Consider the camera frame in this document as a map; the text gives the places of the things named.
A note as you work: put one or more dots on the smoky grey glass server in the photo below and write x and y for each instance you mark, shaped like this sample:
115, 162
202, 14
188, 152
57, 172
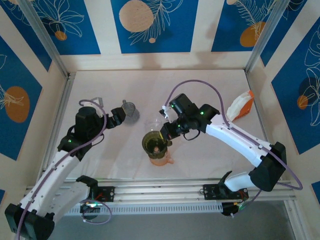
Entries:
131, 115

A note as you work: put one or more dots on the dark olive plastic dripper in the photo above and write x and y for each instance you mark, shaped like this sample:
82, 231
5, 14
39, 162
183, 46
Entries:
150, 142

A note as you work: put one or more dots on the orange translucent server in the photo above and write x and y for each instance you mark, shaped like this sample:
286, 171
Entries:
160, 162

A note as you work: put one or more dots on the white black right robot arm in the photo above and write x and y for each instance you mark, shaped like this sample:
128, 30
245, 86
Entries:
237, 140

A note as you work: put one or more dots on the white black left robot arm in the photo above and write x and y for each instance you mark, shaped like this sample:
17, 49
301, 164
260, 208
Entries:
50, 175

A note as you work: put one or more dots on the orange filter holder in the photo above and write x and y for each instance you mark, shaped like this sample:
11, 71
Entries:
246, 110

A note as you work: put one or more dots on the white pouch with orange cap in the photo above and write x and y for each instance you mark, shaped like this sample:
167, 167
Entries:
236, 106

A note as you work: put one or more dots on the aluminium side rail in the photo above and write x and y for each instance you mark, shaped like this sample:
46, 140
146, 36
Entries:
61, 110

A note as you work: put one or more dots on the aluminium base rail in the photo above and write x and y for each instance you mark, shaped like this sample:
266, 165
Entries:
160, 192

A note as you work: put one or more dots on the aluminium frame post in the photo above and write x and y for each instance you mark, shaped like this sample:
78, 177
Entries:
42, 32
265, 32

